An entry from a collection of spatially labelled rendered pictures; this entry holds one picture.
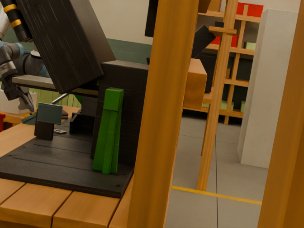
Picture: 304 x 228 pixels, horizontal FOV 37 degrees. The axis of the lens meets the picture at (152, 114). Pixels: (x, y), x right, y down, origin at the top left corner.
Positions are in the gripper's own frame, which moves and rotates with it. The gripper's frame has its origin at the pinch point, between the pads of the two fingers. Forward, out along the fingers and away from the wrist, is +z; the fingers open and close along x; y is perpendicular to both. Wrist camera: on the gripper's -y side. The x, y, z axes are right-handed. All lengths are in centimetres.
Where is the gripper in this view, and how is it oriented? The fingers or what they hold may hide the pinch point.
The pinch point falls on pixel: (33, 109)
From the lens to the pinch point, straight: 218.0
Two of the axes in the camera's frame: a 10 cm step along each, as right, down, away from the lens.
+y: -8.9, 4.3, 1.4
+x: -0.9, 1.4, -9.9
